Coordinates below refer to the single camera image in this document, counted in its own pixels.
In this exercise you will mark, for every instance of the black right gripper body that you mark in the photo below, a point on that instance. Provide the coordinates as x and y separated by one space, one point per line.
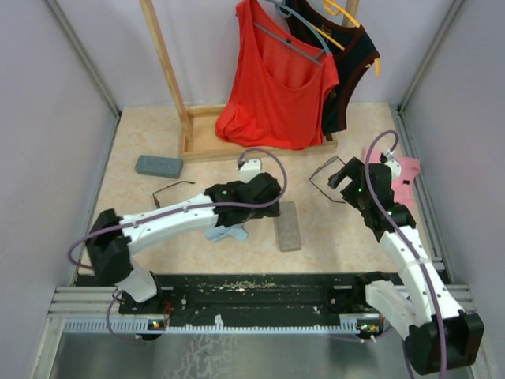
353 193

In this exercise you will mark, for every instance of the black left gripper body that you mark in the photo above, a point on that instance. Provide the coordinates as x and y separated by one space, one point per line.
267 212

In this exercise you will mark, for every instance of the grey glasses case green lining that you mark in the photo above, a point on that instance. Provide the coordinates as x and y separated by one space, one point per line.
287 230

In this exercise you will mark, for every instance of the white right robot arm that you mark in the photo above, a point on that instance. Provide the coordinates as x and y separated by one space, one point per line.
437 333

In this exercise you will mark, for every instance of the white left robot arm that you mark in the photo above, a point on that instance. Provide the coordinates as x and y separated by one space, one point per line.
115 239

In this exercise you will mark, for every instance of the folded pink t-shirt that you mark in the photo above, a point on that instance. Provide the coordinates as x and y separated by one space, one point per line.
403 185

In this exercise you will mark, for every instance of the light blue cleaning cloth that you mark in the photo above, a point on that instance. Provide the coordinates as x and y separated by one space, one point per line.
215 234

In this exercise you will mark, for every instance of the wooden clothes rack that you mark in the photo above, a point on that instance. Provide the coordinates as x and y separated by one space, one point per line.
198 140

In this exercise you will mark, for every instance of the blue-grey glasses case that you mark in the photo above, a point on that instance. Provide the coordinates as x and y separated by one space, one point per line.
157 166

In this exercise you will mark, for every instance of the red tank top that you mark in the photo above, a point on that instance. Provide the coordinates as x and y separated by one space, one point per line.
279 88

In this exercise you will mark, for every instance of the black maroon-trimmed tank top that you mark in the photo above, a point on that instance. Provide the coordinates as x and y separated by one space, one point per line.
353 53

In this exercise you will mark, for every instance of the grey clothes hanger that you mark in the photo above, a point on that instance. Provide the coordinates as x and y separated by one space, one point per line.
300 36

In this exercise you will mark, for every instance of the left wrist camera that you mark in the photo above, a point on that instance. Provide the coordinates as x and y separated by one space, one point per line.
249 169

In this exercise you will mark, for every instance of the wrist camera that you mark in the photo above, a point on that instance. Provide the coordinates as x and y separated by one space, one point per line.
390 161
249 169

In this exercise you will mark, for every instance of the thin metal frame sunglasses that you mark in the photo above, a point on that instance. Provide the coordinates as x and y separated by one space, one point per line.
316 179

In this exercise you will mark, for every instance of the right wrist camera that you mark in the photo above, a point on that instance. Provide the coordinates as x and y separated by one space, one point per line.
390 161

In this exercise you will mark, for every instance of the black frame eyeglasses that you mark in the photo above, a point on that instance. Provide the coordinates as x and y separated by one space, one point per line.
155 194

